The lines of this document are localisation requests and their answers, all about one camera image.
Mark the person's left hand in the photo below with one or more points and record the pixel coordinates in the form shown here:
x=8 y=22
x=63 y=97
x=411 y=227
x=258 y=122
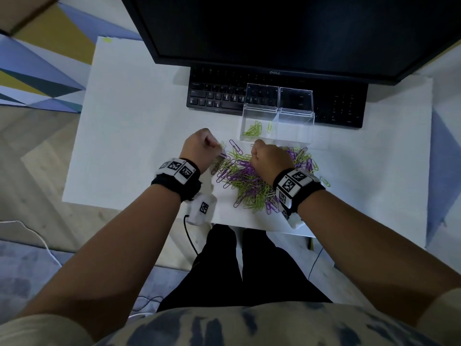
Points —
x=200 y=147

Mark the person's right hand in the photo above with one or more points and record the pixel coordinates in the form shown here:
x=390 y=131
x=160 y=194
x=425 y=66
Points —
x=272 y=162

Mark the pile of mixed paper clips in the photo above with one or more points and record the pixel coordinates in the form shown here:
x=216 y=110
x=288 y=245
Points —
x=245 y=176

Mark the heap of green paper clips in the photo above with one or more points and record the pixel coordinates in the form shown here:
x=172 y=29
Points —
x=254 y=130

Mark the person's right forearm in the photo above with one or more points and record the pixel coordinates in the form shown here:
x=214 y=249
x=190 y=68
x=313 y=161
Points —
x=371 y=259

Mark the person's left forearm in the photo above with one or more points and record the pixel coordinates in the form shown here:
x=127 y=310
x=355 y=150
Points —
x=108 y=263

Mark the person's black trousers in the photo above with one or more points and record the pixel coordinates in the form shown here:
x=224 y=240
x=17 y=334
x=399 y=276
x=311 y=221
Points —
x=252 y=273

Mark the person's tie-dye shirt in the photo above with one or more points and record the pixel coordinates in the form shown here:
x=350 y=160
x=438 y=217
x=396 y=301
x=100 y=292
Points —
x=252 y=327

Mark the black left wristband with markers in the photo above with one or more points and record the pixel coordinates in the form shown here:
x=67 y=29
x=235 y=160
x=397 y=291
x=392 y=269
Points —
x=176 y=185

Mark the black wristband with markers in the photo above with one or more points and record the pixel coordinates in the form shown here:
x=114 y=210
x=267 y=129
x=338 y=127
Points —
x=306 y=192
x=176 y=185

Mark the black right wristband with markers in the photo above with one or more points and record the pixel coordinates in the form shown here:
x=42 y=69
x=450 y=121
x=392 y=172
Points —
x=306 y=192

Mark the black keyboard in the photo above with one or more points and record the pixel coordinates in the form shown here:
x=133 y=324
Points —
x=209 y=97

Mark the black computer monitor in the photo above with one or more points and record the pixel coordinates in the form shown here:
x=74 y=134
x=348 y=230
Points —
x=288 y=28

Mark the brown wooden board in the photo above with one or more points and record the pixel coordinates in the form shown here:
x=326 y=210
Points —
x=21 y=10

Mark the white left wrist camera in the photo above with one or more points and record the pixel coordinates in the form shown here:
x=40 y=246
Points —
x=200 y=210

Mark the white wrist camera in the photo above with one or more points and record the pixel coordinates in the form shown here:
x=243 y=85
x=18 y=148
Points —
x=293 y=221
x=200 y=210

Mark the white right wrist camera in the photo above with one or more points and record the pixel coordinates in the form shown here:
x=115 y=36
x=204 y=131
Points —
x=293 y=221

